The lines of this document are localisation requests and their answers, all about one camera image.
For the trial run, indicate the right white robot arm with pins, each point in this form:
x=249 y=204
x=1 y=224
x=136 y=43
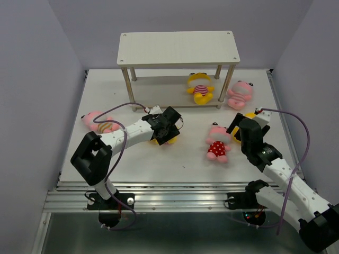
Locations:
x=313 y=217

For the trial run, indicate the yellow plush red-striped shirt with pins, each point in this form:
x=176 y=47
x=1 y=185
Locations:
x=201 y=87

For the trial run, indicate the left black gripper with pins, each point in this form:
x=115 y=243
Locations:
x=173 y=132

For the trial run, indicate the white two-tier shelf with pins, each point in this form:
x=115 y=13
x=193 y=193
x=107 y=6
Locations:
x=212 y=52

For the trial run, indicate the yellow plush blue-striped shirt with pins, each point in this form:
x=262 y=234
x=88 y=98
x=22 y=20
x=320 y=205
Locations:
x=250 y=116

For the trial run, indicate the aluminium rail frame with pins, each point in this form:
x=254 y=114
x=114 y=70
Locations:
x=179 y=193

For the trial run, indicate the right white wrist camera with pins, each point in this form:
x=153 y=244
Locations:
x=262 y=117

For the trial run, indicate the pink plush pink-striped shirt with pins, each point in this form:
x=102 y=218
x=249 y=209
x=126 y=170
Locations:
x=240 y=93

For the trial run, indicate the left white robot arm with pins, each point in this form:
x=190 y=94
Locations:
x=93 y=155

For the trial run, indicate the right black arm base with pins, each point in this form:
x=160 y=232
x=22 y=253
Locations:
x=254 y=213

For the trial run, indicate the pink plush orange-striped shirt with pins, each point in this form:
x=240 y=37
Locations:
x=105 y=127

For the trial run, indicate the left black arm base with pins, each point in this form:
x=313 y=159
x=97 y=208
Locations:
x=116 y=213

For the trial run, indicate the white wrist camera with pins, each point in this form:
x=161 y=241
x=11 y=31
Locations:
x=154 y=110
x=262 y=117

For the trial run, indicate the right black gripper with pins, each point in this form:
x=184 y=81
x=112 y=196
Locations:
x=238 y=117

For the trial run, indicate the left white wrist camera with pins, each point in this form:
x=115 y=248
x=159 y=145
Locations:
x=154 y=110

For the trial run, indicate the pink plush red polka-dot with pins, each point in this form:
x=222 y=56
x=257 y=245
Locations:
x=218 y=140

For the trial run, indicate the yellow plush pink-striped shirt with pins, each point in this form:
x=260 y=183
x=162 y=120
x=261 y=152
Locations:
x=171 y=141

